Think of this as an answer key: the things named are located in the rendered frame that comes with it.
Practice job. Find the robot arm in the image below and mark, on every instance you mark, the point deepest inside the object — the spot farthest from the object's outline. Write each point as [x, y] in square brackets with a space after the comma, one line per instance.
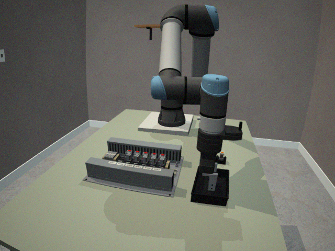
[175, 90]

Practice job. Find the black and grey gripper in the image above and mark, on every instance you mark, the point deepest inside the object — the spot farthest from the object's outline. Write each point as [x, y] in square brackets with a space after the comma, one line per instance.
[211, 133]

